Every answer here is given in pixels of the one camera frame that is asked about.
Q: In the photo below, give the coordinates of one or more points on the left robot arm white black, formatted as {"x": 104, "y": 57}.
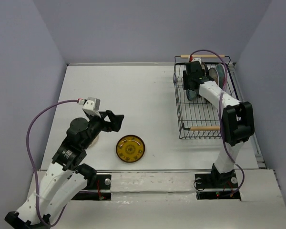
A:
{"x": 66, "y": 176}

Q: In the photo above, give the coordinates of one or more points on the cream translucent plate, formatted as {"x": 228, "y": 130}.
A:
{"x": 94, "y": 141}

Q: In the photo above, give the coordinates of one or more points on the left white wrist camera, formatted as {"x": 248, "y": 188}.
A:
{"x": 90, "y": 106}

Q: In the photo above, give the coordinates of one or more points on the dark red rimmed beige plate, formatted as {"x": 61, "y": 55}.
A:
{"x": 205, "y": 70}

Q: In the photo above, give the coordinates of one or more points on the blue white floral small plate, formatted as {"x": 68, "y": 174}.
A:
{"x": 192, "y": 95}

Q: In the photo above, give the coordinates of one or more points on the white plate orange sunburst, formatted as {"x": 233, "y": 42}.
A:
{"x": 213, "y": 73}

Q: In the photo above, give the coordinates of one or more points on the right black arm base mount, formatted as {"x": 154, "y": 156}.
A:
{"x": 215, "y": 190}

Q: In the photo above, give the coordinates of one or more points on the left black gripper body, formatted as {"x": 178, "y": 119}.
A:
{"x": 97, "y": 123}

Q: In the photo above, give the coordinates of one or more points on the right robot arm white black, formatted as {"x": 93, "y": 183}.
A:
{"x": 236, "y": 121}

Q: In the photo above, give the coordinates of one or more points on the yellow black patterned plate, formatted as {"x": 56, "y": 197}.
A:
{"x": 130, "y": 148}

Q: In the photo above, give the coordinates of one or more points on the black wire dish rack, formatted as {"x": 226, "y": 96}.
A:
{"x": 197, "y": 119}

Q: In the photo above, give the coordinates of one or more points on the red teal floral plate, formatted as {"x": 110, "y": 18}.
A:
{"x": 221, "y": 72}

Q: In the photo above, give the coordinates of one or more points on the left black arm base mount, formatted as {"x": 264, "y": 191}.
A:
{"x": 99, "y": 190}

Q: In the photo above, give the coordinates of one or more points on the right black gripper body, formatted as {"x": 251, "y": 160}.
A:
{"x": 186, "y": 80}

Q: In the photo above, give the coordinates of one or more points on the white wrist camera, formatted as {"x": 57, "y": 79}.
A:
{"x": 194, "y": 58}
{"x": 90, "y": 106}

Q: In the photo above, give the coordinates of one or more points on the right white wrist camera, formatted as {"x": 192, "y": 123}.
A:
{"x": 194, "y": 58}

